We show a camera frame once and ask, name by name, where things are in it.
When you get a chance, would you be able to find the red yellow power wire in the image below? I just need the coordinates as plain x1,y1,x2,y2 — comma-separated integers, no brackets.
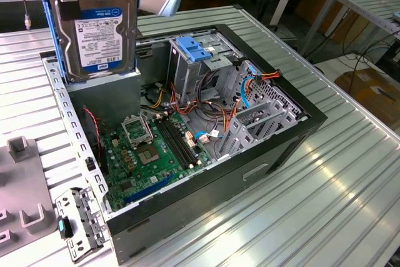
246,71,283,93

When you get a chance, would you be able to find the grey drive cage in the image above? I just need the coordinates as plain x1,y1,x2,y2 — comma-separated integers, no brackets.
167,34,244,105

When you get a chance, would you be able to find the green motherboard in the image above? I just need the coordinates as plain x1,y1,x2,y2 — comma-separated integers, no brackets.
99,112,216,213

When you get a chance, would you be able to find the hard disk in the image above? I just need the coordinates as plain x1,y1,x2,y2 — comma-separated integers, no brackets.
32,0,145,86

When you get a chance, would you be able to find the silver slot bracket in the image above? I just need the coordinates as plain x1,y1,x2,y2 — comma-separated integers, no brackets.
54,185,109,264

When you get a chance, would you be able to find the black clip with teal tab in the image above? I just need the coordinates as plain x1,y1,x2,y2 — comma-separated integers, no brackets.
57,216,75,239

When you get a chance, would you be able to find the black open PC case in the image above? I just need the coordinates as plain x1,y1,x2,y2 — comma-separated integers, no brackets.
39,23,328,266

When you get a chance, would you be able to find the grey parts rack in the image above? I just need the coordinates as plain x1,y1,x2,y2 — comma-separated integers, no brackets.
0,135,62,260

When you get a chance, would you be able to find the grey power supply box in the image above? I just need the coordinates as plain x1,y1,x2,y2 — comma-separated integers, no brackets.
66,69,143,127

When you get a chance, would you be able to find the grey metal disk bay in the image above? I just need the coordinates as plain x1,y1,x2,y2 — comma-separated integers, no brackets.
215,59,309,161

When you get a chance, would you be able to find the black RAM slot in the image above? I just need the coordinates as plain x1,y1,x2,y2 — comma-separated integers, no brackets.
155,118,188,170
164,116,196,168
159,116,192,169
167,114,200,166

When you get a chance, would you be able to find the short blue board wire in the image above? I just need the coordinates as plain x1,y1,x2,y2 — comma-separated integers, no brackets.
192,130,226,145

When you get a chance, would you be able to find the blue plastic drive latch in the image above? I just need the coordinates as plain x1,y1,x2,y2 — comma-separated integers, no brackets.
176,36,214,64

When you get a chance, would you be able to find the blue expansion slot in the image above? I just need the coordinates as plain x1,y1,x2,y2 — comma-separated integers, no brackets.
123,173,176,205

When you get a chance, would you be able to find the main wire bundle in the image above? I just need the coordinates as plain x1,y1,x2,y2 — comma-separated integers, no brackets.
140,82,241,133

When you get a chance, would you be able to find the metal socket cover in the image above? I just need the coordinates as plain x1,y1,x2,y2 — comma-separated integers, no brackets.
121,115,154,149

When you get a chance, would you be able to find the brown cardboard box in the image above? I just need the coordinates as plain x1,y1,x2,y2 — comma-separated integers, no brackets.
334,68,400,130

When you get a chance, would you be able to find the blue data wire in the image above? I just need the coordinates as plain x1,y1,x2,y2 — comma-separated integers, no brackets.
241,66,261,109

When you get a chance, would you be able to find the metal slat side table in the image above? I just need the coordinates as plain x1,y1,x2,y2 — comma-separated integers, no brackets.
301,0,400,58

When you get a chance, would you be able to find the CPU socket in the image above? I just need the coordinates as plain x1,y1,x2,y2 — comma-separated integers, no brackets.
137,143,161,166

